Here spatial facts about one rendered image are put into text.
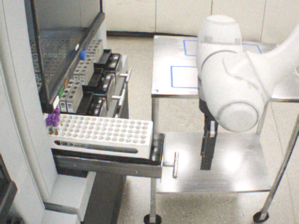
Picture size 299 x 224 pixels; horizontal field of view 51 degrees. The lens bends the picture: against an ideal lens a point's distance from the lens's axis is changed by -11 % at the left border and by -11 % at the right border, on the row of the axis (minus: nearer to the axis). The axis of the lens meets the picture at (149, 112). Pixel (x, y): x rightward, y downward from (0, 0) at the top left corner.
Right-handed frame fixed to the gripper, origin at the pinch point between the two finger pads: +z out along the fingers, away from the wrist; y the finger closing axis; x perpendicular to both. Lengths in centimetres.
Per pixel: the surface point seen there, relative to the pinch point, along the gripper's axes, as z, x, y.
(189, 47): -2, -6, -60
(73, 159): -0.9, -36.7, 6.7
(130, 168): 0.6, -20.5, 6.8
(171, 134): 52, -12, -65
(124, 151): -1.4, -22.7, 2.4
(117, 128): -7.1, -24.8, -0.8
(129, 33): 77, -61, -234
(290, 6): 30, 93, -228
